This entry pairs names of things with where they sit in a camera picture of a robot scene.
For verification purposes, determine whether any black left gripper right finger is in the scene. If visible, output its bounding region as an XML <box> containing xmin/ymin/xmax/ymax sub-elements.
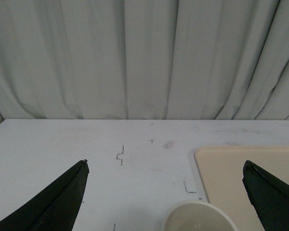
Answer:
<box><xmin>242</xmin><ymin>160</ymin><xmax>289</xmax><ymax>231</ymax></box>

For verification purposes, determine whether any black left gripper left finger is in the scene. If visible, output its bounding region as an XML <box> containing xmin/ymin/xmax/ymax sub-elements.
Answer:
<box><xmin>0</xmin><ymin>159</ymin><xmax>90</xmax><ymax>231</ymax></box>

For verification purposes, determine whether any white mug with black handle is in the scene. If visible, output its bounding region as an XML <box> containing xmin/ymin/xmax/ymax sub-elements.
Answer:
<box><xmin>161</xmin><ymin>200</ymin><xmax>238</xmax><ymax>231</ymax></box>

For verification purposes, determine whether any beige square plate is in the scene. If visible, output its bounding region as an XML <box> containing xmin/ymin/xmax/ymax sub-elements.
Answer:
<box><xmin>195</xmin><ymin>146</ymin><xmax>289</xmax><ymax>231</ymax></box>

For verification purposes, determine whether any grey-white curtain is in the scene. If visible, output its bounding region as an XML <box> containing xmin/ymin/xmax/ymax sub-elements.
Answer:
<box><xmin>0</xmin><ymin>0</ymin><xmax>289</xmax><ymax>123</ymax></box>

